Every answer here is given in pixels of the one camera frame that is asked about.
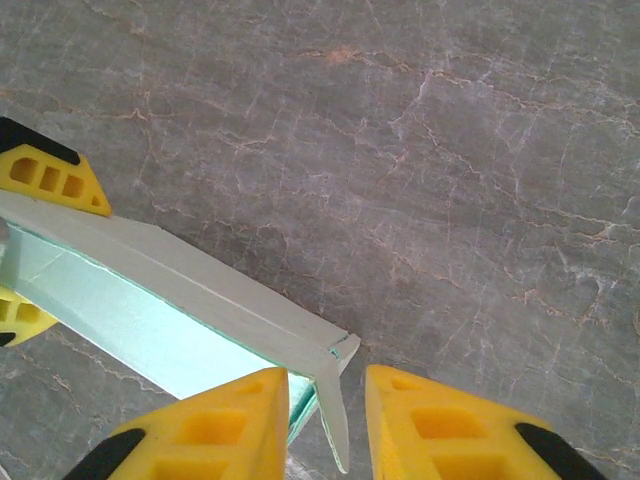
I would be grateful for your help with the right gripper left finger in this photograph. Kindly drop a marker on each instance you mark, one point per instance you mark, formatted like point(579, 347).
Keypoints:
point(210, 430)

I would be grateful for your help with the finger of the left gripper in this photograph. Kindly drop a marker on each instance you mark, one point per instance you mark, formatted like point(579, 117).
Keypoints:
point(45, 175)
point(20, 315)

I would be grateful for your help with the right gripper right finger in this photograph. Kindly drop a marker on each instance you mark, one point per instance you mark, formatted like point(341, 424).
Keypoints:
point(445, 430)

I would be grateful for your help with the light teal paper box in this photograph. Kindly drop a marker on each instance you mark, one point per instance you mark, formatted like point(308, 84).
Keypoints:
point(175, 300)

